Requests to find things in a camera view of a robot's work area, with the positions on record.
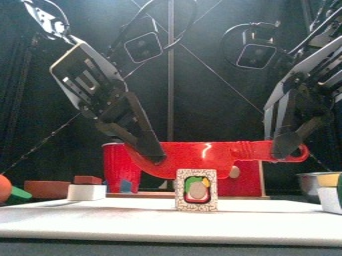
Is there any small green toy piece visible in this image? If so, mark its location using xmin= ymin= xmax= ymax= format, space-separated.
xmin=10 ymin=185 xmax=34 ymax=204

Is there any small red-brown round dish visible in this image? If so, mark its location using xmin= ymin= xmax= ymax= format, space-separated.
xmin=25 ymin=180 xmax=73 ymax=200

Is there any brown and white block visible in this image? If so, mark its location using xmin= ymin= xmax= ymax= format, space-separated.
xmin=66 ymin=175 xmax=109 ymax=202

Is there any small blue toy piece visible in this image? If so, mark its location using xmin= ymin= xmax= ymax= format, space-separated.
xmin=120 ymin=179 xmax=134 ymax=194

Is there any yellow egg sushi toy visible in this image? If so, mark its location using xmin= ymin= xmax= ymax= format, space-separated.
xmin=317 ymin=172 xmax=342 ymax=215

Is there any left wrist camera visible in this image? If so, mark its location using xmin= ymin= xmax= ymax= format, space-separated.
xmin=122 ymin=18 xmax=166 ymax=64

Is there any vertical metal frame pole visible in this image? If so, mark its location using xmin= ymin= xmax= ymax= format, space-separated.
xmin=166 ymin=0 xmax=177 ymax=143

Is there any red plastic cup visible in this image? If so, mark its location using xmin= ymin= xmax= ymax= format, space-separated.
xmin=102 ymin=142 xmax=145 ymax=194

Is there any thin diagonal cord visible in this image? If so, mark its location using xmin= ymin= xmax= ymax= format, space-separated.
xmin=132 ymin=0 xmax=333 ymax=168
xmin=0 ymin=0 xmax=225 ymax=175

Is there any white cutting board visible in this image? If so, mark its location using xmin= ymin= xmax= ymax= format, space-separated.
xmin=0 ymin=197 xmax=342 ymax=248

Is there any white sushi roll slice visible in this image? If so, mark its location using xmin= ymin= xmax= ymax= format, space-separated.
xmin=174 ymin=168 xmax=220 ymax=213

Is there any small orange toy ball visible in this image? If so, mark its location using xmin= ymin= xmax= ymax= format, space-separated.
xmin=0 ymin=174 xmax=14 ymax=204

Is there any black left camera cable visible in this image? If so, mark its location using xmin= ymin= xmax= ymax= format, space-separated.
xmin=109 ymin=0 xmax=200 ymax=52

